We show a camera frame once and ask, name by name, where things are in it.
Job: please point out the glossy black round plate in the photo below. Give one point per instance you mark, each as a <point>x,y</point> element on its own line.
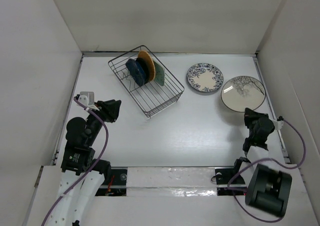
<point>144,66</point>

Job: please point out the light green rectangular plate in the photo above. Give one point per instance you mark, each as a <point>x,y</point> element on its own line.
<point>160,74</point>

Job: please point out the silver taped front rail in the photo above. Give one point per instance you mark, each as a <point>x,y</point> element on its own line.
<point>174,182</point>

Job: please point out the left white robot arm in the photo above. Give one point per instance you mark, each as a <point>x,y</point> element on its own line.
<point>82,173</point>

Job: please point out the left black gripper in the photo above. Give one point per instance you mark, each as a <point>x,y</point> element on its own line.
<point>109,108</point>

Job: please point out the grey wire dish rack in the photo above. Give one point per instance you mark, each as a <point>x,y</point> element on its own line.
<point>151,97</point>

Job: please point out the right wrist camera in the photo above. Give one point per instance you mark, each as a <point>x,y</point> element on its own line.
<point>278,123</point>

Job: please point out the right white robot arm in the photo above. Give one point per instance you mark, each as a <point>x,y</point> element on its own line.
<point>268,189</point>

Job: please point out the blue floral round plate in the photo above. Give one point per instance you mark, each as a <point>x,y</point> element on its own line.
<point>205,77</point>

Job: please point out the dark blue leaf plate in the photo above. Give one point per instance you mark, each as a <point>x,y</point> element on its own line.
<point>136,72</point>

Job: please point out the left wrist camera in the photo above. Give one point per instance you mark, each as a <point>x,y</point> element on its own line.
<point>87,97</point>

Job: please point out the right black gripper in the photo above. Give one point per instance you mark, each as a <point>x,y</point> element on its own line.
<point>249,114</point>

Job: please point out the round woven bamboo plate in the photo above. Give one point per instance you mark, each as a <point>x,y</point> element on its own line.
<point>149,63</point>

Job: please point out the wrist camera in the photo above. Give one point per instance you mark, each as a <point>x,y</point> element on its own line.
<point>87,97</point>
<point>278,123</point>

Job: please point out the cream tree pattern plate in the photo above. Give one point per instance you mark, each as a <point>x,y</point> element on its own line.
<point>243,92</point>

